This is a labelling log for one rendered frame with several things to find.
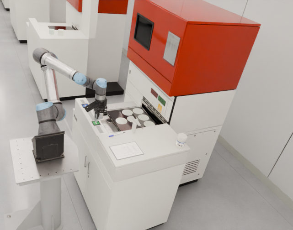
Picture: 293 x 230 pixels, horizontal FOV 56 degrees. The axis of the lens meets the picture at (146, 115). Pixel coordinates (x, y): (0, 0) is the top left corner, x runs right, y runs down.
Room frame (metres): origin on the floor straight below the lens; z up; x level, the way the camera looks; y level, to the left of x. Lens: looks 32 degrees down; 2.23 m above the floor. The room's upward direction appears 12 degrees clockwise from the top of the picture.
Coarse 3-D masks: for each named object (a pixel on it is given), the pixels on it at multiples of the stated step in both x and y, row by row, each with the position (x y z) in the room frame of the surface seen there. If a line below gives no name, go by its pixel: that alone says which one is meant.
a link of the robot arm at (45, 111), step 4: (40, 104) 1.55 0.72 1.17; (44, 104) 1.56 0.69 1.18; (48, 104) 1.57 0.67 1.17; (52, 104) 1.60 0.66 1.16; (36, 108) 1.55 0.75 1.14; (40, 108) 1.53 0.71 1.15; (44, 108) 1.54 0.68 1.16; (48, 108) 1.55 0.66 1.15; (52, 108) 1.58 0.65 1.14; (56, 108) 1.63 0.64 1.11; (40, 112) 1.52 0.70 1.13; (44, 112) 1.52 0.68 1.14; (48, 112) 1.53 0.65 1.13; (52, 112) 1.55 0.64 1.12; (56, 112) 1.60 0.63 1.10; (40, 116) 1.50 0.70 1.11; (44, 116) 1.50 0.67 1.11; (48, 116) 1.51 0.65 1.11; (52, 116) 1.53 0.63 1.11; (56, 116) 1.60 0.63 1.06; (40, 120) 1.49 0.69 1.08
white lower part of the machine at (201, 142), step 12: (192, 132) 2.15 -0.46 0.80; (204, 132) 2.23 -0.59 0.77; (216, 132) 2.33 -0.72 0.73; (192, 144) 2.17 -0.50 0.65; (204, 144) 2.27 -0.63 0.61; (192, 156) 2.20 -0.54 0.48; (204, 156) 2.30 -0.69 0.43; (192, 168) 2.25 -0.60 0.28; (204, 168) 2.35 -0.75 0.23; (192, 180) 2.31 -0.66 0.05
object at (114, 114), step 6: (132, 108) 2.19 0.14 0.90; (114, 114) 2.03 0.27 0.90; (120, 114) 2.05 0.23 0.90; (138, 114) 2.11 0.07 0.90; (144, 114) 2.13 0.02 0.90; (114, 120) 1.93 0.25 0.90; (138, 120) 2.01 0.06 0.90; (144, 120) 2.03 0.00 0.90; (150, 120) 2.05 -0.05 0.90; (120, 126) 1.87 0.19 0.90; (126, 126) 1.88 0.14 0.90; (138, 126) 1.92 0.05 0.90; (144, 126) 1.94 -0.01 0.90
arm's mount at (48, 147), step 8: (40, 136) 1.38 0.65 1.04; (48, 136) 1.40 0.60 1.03; (56, 136) 1.44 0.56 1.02; (32, 144) 1.46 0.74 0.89; (40, 144) 1.37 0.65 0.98; (48, 144) 1.41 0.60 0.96; (56, 144) 1.43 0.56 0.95; (40, 152) 1.37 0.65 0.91; (48, 152) 1.40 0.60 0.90; (56, 152) 1.43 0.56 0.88; (40, 160) 1.37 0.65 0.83; (48, 160) 1.40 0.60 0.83
